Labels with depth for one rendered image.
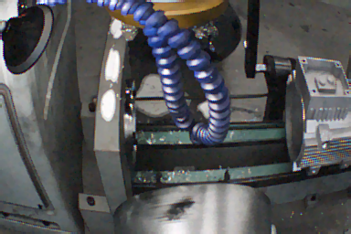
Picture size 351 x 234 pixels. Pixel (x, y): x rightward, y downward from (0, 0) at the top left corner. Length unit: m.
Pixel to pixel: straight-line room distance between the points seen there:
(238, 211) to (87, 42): 0.86
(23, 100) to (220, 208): 0.29
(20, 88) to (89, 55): 0.78
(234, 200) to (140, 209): 0.12
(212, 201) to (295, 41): 0.90
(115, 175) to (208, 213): 0.19
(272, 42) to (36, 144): 0.91
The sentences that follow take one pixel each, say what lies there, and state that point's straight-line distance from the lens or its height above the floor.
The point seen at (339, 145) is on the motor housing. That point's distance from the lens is 0.89.
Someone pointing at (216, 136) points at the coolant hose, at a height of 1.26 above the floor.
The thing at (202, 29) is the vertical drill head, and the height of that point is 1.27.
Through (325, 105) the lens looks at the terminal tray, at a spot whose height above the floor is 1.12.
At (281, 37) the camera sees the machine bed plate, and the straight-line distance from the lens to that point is 1.44.
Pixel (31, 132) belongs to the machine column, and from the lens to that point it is 0.64.
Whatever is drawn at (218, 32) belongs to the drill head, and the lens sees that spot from 0.98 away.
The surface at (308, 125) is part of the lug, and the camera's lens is 0.83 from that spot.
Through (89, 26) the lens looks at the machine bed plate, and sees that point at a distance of 1.44.
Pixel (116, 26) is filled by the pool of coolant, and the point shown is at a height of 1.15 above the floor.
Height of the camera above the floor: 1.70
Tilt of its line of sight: 51 degrees down
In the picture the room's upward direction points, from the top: 2 degrees clockwise
